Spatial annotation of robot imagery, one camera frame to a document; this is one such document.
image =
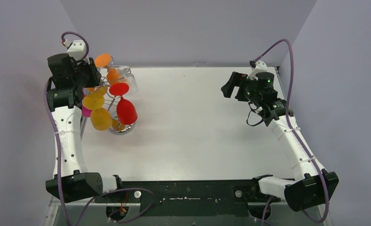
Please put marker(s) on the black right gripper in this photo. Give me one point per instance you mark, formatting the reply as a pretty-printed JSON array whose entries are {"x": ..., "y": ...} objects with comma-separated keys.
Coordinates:
[{"x": 236, "y": 80}]

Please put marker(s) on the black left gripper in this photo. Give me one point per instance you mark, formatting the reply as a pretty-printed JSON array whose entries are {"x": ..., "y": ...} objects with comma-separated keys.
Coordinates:
[{"x": 92, "y": 74}]

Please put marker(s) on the yellow wine glass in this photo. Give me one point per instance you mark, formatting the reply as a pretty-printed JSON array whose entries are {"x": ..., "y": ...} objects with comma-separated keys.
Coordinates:
[
  {"x": 102, "y": 90},
  {"x": 99, "y": 116}
]

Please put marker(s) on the red wine glass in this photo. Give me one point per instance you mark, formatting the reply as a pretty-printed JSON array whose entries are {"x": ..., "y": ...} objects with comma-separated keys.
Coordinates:
[{"x": 126, "y": 111}]

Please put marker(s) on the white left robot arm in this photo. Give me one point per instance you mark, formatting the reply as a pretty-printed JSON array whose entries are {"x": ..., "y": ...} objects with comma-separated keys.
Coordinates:
[{"x": 64, "y": 95}]

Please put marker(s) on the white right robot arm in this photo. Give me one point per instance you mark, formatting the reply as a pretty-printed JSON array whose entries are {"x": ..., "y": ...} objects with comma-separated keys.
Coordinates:
[{"x": 312, "y": 184}]

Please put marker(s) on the orange wine glass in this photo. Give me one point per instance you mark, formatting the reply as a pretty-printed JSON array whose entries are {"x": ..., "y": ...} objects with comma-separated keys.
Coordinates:
[{"x": 105, "y": 60}]

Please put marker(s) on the chrome wine glass rack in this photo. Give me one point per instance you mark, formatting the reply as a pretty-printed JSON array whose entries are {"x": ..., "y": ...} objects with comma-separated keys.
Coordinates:
[{"x": 110, "y": 104}]

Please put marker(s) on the pink wine glass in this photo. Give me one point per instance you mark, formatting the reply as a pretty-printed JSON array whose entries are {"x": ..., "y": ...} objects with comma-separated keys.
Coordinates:
[{"x": 86, "y": 112}]

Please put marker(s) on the clear wine glass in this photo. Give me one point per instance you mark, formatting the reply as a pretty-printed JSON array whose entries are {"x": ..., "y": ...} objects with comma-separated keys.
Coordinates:
[{"x": 126, "y": 76}]

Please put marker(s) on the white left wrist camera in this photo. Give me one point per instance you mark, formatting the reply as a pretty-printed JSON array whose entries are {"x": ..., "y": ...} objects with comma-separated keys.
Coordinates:
[{"x": 76, "y": 49}]

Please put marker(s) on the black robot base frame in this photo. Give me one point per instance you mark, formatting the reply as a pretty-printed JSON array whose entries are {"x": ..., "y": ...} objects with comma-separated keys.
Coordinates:
[{"x": 196, "y": 198}]

